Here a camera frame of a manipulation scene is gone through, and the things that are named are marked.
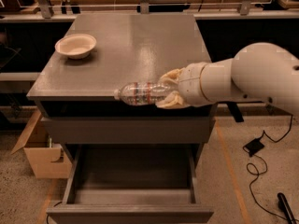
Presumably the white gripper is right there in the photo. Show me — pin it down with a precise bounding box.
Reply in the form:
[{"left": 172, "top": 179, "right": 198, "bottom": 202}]
[{"left": 155, "top": 62, "right": 209, "bottom": 109}]

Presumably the clear plastic water bottle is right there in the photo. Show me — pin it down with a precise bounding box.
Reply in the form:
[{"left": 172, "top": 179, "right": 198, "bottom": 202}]
[{"left": 114, "top": 82, "right": 178, "bottom": 106}]

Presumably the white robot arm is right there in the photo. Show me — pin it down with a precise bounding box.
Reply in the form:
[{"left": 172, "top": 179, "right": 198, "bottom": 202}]
[{"left": 156, "top": 42, "right": 299, "bottom": 116}]

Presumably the open grey middle drawer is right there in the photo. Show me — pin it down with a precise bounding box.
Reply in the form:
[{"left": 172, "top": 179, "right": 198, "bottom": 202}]
[{"left": 47, "top": 145, "right": 213, "bottom": 224}]

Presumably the grey top drawer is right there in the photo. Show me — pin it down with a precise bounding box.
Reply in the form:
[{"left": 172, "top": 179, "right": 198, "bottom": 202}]
[{"left": 41, "top": 117, "right": 215, "bottom": 144}]

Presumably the black power adapter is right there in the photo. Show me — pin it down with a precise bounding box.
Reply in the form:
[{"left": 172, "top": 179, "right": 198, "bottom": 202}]
[{"left": 243, "top": 138, "right": 264, "bottom": 157}]

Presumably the white paper bowl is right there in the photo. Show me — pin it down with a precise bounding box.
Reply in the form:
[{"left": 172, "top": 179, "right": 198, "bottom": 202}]
[{"left": 55, "top": 34, "right": 96, "bottom": 60}]

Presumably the open cardboard box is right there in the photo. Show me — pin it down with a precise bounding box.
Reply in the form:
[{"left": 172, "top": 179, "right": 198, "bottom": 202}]
[{"left": 11, "top": 110, "right": 72, "bottom": 178}]

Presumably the black cylindrical object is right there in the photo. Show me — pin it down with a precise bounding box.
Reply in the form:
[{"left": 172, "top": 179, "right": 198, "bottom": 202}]
[{"left": 278, "top": 192, "right": 296, "bottom": 224}]

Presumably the metal railing frame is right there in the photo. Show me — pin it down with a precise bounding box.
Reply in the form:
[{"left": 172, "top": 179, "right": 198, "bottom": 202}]
[{"left": 0, "top": 0, "right": 299, "bottom": 21}]

